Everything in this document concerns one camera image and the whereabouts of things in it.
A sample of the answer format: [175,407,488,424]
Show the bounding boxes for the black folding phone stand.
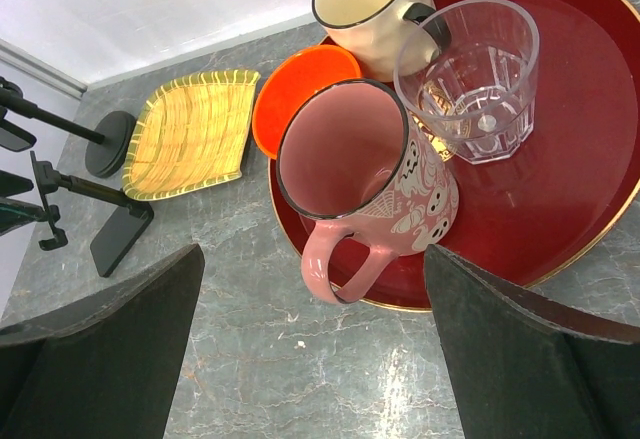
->
[30,152,154,278]

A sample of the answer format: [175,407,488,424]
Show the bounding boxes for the yellow woven bamboo mat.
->
[122,69,261,201]

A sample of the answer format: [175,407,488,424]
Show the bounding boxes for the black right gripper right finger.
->
[425,245,639,438]

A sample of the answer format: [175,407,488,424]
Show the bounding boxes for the black smartphone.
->
[0,119,37,152]

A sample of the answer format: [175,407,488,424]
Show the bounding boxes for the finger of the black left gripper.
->
[0,170,34,198]
[0,198,60,235]

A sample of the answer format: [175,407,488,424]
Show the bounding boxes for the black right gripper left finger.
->
[1,244,204,438]

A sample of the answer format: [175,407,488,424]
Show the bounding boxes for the pink patterned mug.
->
[276,79,460,304]

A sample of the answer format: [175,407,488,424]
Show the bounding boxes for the orange bowl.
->
[252,44,363,160]

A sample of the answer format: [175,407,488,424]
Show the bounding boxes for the black round-base phone stand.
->
[1,77,136,178]

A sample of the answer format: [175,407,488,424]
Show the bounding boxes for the clear drinking glass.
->
[393,0,540,165]

